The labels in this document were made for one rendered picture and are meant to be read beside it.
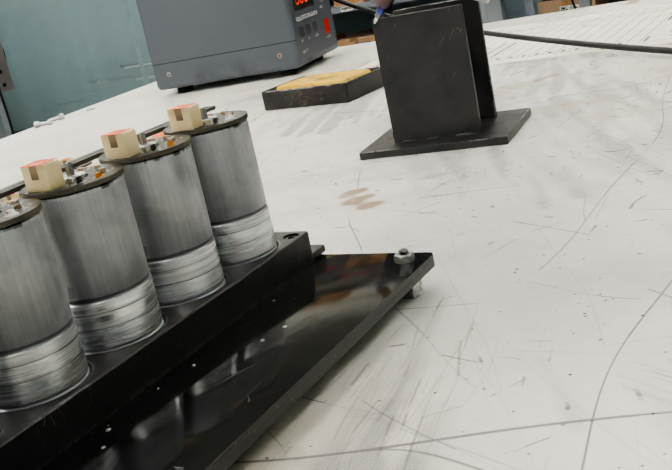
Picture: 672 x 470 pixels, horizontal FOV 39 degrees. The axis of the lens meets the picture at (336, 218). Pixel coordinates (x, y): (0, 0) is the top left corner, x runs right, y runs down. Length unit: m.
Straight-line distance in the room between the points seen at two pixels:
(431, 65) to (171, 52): 0.49
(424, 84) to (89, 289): 0.27
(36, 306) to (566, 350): 0.12
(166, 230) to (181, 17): 0.67
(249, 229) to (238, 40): 0.62
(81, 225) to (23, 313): 0.03
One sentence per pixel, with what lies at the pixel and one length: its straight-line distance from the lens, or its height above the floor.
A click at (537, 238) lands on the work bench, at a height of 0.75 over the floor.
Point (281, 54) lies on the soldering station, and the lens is 0.87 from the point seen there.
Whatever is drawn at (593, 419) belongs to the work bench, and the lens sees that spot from 0.21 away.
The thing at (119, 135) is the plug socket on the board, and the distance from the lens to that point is 0.25.
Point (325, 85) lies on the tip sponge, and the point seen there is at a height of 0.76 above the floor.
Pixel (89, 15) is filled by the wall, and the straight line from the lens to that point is 6.10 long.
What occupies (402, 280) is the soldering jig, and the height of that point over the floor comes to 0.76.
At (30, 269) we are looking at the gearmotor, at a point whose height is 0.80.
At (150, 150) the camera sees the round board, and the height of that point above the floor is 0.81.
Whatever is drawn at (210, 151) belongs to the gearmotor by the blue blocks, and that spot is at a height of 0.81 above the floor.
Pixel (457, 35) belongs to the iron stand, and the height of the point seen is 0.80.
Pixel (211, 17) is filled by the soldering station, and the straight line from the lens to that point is 0.90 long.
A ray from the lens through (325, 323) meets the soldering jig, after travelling 0.25.
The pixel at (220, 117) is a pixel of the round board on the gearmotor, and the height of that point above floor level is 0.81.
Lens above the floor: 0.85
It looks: 16 degrees down
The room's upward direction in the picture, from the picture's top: 12 degrees counter-clockwise
